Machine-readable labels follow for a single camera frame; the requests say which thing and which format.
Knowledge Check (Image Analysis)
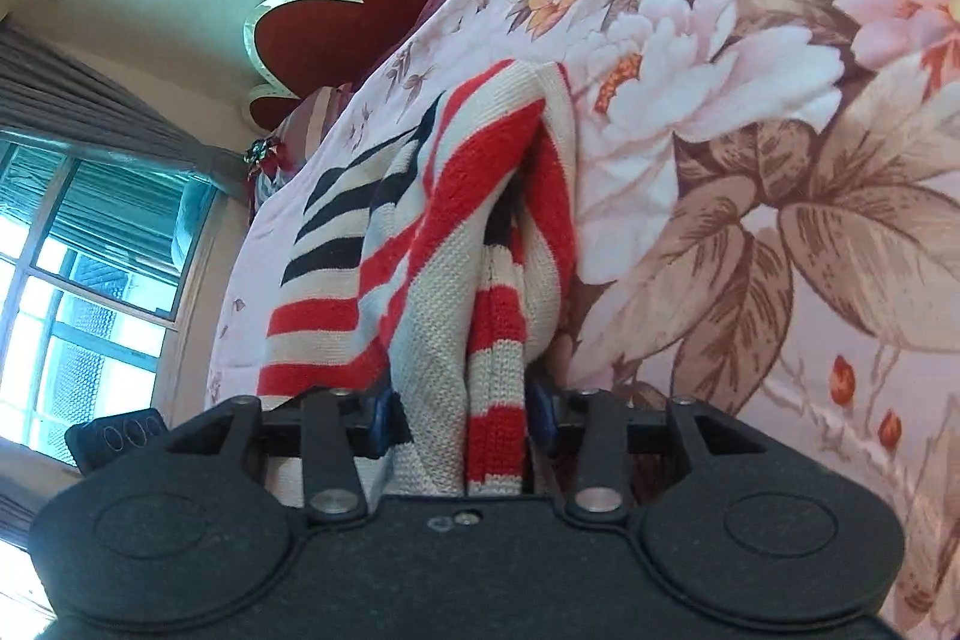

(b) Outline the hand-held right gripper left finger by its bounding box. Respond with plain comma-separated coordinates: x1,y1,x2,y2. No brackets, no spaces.
166,386,412,525

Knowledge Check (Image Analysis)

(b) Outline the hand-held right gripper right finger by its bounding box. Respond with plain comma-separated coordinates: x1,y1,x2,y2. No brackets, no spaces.
523,383,760,525

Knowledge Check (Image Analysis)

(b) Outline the red black white striped sweater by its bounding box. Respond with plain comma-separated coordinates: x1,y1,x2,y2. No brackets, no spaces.
256,58,580,510

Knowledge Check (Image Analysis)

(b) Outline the large barred window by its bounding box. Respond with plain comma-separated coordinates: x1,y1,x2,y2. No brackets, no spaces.
0,136,227,462

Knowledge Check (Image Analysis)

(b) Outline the red flower ornament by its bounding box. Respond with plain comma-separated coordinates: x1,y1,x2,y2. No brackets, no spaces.
241,136,292,195

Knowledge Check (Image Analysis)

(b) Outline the pink striped pillow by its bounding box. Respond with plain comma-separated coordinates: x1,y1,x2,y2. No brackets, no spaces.
264,83,355,180

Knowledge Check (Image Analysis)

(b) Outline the grey curtain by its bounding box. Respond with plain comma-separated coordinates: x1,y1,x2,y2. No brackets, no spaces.
0,20,227,185

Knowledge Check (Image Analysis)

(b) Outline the pink floral bed blanket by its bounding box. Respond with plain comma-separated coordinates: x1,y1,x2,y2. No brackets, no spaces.
202,0,960,640

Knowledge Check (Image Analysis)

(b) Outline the red heart-shaped headboard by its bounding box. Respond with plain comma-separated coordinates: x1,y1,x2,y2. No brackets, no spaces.
243,0,482,133

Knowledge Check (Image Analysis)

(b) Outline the maroon pillow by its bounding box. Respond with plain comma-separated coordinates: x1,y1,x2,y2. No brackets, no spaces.
352,0,482,88

